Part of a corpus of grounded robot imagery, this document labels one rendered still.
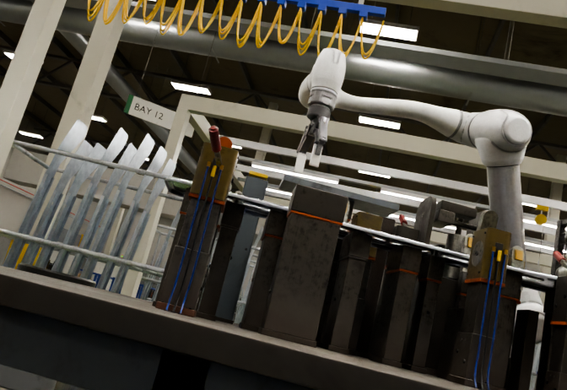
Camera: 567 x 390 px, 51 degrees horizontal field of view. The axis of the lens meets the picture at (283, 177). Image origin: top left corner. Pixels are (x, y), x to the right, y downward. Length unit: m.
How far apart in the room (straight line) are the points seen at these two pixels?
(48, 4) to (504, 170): 4.10
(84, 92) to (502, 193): 7.84
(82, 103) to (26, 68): 4.16
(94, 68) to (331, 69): 7.60
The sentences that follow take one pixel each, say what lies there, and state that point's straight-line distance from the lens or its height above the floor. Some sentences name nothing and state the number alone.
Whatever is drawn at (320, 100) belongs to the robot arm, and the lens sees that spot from 1.91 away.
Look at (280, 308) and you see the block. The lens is 1.27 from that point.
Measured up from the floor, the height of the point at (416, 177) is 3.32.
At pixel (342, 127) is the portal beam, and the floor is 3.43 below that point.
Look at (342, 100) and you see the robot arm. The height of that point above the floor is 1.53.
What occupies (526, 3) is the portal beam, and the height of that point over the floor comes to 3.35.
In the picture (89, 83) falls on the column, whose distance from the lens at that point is 9.28.
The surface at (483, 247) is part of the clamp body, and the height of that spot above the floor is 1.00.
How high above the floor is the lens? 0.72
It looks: 14 degrees up
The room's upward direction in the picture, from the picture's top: 14 degrees clockwise
